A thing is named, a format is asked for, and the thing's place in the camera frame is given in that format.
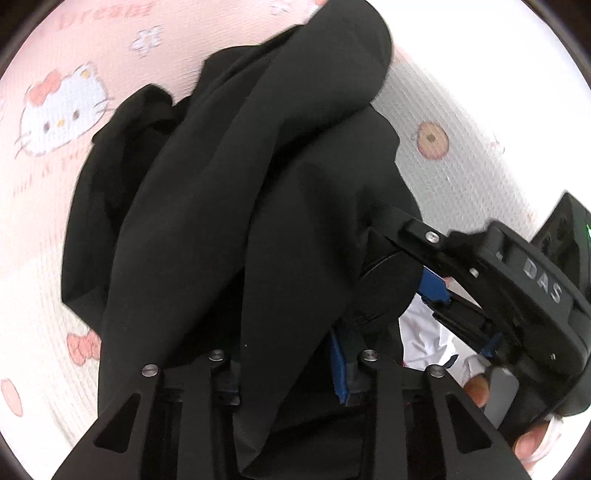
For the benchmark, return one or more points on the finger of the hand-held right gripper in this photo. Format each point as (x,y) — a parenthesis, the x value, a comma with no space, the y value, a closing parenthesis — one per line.
(434,288)
(425,235)

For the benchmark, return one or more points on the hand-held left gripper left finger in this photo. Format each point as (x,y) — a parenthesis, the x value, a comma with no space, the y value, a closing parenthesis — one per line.
(217,369)

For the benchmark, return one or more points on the black pants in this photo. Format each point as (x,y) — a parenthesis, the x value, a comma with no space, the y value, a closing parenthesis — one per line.
(231,207)

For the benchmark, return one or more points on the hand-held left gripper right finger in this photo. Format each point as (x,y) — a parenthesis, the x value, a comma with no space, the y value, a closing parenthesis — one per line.
(339,369)

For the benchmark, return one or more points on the pink printed blanket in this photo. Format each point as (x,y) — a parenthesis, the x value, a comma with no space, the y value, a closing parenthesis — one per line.
(55,207)

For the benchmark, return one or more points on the person's white printed pajamas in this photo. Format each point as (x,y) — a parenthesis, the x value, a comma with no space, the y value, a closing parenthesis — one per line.
(425,337)

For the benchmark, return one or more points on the person's right hand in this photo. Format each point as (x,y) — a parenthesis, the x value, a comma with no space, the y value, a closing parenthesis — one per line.
(531,445)

